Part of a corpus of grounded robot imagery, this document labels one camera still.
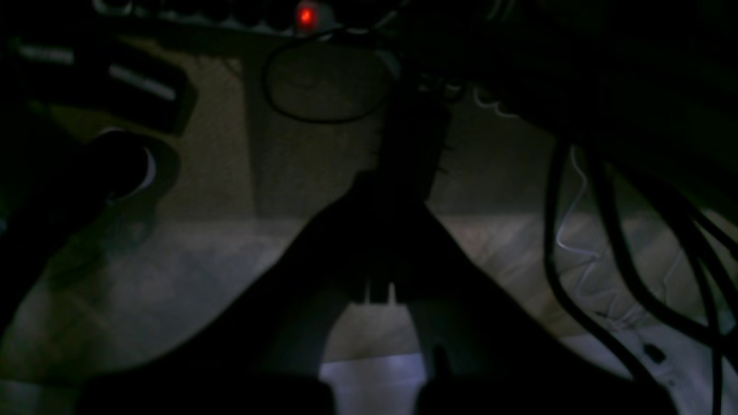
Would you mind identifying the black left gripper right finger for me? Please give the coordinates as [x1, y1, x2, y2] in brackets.
[381, 173, 676, 414]

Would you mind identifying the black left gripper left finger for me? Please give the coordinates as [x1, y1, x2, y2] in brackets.
[77, 173, 377, 414]

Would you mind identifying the black power strip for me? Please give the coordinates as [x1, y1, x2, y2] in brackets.
[92, 1, 408, 37]

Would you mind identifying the white cable on floor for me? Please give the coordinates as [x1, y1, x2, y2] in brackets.
[473, 86, 675, 329]

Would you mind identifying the thick black cable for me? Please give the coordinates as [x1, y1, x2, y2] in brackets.
[582, 144, 738, 346]
[542, 138, 664, 398]

